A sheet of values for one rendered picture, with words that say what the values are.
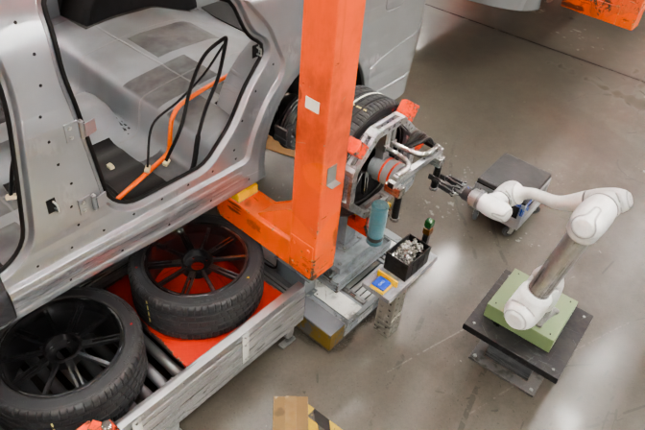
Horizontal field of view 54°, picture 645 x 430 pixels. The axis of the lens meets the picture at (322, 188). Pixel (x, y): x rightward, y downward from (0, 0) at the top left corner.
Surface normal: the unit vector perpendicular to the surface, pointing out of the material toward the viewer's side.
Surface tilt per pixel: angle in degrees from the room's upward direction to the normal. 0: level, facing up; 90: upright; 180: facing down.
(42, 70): 79
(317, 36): 90
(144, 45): 6
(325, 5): 90
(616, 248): 0
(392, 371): 0
